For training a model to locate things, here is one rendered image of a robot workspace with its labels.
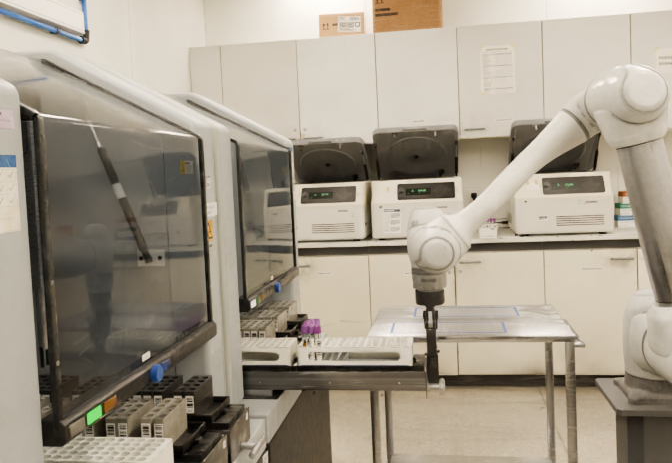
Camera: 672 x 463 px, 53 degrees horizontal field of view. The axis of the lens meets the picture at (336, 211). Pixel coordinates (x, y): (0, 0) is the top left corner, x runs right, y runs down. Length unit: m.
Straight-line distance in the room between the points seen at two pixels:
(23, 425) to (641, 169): 1.30
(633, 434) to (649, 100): 0.85
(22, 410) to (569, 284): 3.52
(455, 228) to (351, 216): 2.55
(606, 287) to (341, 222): 1.58
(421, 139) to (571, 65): 1.01
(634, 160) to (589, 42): 2.87
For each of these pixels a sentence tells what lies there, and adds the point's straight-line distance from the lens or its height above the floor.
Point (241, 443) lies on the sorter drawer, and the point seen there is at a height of 0.75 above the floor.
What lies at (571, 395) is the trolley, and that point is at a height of 0.65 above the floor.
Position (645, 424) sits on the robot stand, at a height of 0.65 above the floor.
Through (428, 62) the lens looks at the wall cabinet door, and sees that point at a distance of 4.37.
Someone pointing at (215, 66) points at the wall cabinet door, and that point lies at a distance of 4.62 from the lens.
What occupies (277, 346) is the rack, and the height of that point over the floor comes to 0.86.
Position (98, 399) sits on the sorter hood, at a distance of 1.07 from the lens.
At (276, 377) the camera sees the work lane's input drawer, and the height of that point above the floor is 0.79.
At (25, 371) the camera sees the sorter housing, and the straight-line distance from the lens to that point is 0.95.
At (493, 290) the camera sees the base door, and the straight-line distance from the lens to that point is 4.09.
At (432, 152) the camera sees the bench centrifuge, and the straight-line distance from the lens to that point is 4.37.
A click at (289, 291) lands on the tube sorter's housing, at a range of 2.36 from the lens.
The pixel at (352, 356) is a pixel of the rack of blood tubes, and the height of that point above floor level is 0.81.
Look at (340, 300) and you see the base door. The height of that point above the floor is 0.54.
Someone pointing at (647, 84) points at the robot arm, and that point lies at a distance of 1.58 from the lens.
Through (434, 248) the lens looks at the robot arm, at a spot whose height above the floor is 1.13.
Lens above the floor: 1.30
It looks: 3 degrees down
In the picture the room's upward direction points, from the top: 3 degrees counter-clockwise
